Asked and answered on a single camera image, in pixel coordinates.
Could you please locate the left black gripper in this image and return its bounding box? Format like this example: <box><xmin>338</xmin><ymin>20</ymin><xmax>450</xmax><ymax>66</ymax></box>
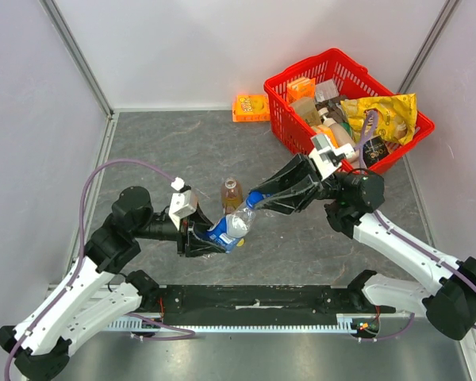
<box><xmin>133</xmin><ymin>201</ymin><xmax>227</xmax><ymax>257</ymax></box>

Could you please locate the clear plastic bottle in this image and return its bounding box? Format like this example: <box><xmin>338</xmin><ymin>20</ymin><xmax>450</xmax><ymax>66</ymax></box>
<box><xmin>205</xmin><ymin>198</ymin><xmax>257</xmax><ymax>252</ymax></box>

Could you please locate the brown tea bottle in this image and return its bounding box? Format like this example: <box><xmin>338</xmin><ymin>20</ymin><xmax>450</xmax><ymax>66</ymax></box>
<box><xmin>221</xmin><ymin>177</ymin><xmax>244</xmax><ymax>215</ymax></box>

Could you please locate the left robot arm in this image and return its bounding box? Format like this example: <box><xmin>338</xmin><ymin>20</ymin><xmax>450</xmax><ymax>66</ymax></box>
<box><xmin>0</xmin><ymin>187</ymin><xmax>225</xmax><ymax>380</ymax></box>

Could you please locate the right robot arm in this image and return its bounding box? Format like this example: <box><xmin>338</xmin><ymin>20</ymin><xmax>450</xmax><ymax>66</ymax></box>
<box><xmin>250</xmin><ymin>152</ymin><xmax>476</xmax><ymax>341</ymax></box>

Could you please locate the beige bottle in basket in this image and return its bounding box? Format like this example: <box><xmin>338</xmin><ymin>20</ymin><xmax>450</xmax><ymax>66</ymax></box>
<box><xmin>318</xmin><ymin>107</ymin><xmax>355</xmax><ymax>148</ymax></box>

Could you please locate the orange snack box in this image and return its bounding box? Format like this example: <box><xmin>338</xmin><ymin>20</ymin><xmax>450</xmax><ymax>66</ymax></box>
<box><xmin>232</xmin><ymin>94</ymin><xmax>271</xmax><ymax>122</ymax></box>

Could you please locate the black snack packet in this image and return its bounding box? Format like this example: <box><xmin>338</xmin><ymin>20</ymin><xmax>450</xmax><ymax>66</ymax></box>
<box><xmin>361</xmin><ymin>136</ymin><xmax>390</xmax><ymax>167</ymax></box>

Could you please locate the orange box in basket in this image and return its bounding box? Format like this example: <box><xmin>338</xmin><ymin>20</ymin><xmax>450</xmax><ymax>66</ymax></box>
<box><xmin>286</xmin><ymin>77</ymin><xmax>316</xmax><ymax>104</ymax></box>

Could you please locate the clear plastic packet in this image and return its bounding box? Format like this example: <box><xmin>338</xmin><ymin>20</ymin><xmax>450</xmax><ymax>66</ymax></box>
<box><xmin>314</xmin><ymin>79</ymin><xmax>340</xmax><ymax>102</ymax></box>

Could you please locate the red plastic shopping basket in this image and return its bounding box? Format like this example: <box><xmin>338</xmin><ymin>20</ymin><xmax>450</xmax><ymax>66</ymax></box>
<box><xmin>263</xmin><ymin>48</ymin><xmax>436</xmax><ymax>175</ymax></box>

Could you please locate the yellow Lays chips bag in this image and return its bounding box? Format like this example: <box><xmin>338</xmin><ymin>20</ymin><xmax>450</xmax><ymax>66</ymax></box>
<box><xmin>340</xmin><ymin>94</ymin><xmax>417</xmax><ymax>145</ymax></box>

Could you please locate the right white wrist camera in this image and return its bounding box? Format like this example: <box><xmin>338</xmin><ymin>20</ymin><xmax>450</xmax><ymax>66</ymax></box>
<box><xmin>309</xmin><ymin>133</ymin><xmax>355</xmax><ymax>180</ymax></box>

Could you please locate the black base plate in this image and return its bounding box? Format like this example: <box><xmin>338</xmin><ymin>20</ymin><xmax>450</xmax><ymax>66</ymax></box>
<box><xmin>140</xmin><ymin>285</ymin><xmax>395</xmax><ymax>325</ymax></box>

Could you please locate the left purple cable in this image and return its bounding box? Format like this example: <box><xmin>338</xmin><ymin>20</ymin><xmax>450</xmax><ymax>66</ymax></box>
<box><xmin>3</xmin><ymin>158</ymin><xmax>198</xmax><ymax>381</ymax></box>

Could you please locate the white cable duct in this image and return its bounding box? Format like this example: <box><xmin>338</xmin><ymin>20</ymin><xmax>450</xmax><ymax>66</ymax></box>
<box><xmin>103</xmin><ymin>316</ymin><xmax>358</xmax><ymax>334</ymax></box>

